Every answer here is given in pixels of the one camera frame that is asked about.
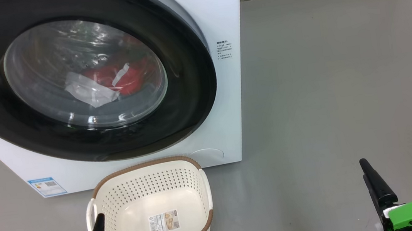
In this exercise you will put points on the red and white garment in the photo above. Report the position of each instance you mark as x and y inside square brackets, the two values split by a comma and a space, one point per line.
[133, 77]

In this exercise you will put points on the cream perforated laundry basket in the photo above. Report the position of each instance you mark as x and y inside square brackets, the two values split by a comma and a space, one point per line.
[141, 192]

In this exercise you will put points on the printed food package label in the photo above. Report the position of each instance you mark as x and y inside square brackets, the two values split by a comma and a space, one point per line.
[164, 222]

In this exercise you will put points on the white front-load washing machine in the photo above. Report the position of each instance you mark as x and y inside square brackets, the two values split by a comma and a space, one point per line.
[213, 10]

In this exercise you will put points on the blue energy label sticker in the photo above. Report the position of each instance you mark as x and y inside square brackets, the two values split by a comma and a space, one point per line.
[47, 186]

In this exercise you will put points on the round filter cover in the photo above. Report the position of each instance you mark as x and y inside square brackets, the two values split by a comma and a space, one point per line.
[207, 157]

